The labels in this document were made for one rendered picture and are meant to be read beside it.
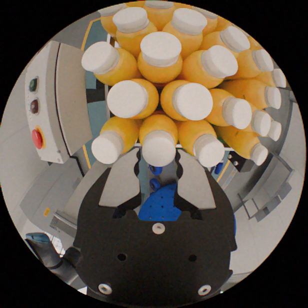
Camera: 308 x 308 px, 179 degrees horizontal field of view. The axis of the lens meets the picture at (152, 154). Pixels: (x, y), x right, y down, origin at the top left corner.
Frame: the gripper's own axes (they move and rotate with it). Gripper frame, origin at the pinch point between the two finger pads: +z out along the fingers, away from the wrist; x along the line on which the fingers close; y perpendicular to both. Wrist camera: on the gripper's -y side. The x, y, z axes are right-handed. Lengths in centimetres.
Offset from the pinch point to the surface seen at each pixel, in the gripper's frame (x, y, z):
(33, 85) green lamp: -16.5, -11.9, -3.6
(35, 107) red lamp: -16.4, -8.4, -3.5
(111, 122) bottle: -6.9, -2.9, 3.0
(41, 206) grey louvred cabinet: -142, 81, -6
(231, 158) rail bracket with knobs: 26.8, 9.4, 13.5
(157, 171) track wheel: 0.4, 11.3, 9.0
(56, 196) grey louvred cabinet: -143, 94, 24
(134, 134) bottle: -3.7, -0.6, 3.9
